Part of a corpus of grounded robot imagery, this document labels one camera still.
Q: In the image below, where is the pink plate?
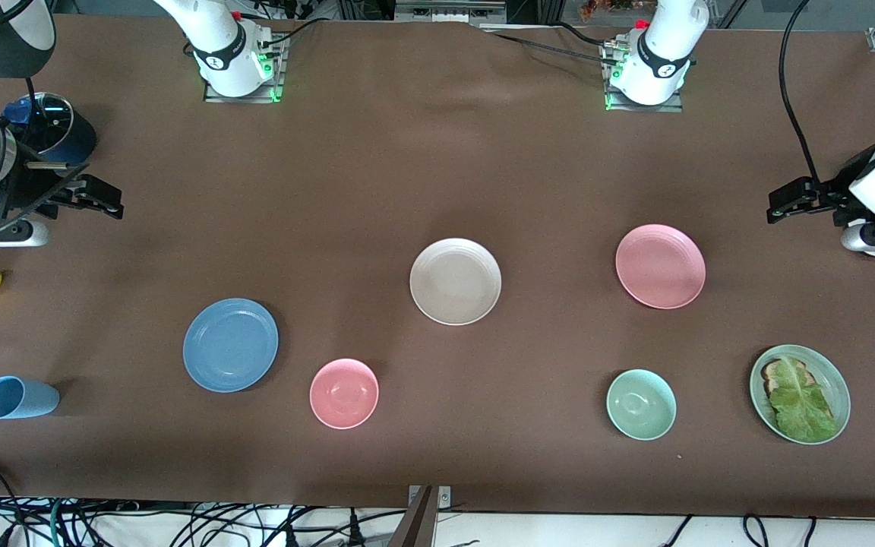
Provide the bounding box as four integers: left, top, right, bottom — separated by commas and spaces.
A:
615, 224, 707, 310

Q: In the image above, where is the blue plate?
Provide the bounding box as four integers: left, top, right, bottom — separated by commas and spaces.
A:
182, 298, 280, 394

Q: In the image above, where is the dark blue saucepan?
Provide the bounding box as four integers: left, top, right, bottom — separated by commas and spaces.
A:
1, 93, 97, 165

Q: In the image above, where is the glass lid with blue knob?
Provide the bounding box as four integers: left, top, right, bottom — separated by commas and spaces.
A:
2, 92, 74, 157

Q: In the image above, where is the toasted bread slice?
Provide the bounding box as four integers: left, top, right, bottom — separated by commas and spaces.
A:
761, 359, 817, 396

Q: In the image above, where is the mint green plate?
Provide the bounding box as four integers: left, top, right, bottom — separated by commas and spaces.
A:
749, 344, 851, 446

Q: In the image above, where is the light blue cup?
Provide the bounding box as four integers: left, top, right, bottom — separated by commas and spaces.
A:
0, 375, 61, 420

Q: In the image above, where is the green lettuce leaf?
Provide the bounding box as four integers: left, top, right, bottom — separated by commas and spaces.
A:
768, 356, 839, 443

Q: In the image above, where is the mint green bowl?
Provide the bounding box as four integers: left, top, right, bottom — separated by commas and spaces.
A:
606, 368, 678, 441

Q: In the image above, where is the reddish plant decoration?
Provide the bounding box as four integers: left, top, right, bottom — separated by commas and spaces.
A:
578, 0, 640, 22

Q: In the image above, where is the pink bowl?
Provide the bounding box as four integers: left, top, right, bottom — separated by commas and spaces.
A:
309, 358, 380, 430

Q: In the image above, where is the brown table cloth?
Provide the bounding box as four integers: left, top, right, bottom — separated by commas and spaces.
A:
0, 14, 875, 519

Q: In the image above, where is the beige plate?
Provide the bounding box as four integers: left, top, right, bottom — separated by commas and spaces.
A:
409, 238, 502, 326

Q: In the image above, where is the grey metal equipment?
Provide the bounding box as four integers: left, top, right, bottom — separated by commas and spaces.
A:
396, 0, 507, 24

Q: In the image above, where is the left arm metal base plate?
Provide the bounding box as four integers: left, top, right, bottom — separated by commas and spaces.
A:
605, 42, 685, 113

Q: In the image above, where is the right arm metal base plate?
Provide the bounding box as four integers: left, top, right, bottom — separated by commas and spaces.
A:
204, 34, 286, 103

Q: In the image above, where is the small metal clamp bracket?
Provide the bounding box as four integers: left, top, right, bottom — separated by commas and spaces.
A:
407, 485, 452, 507

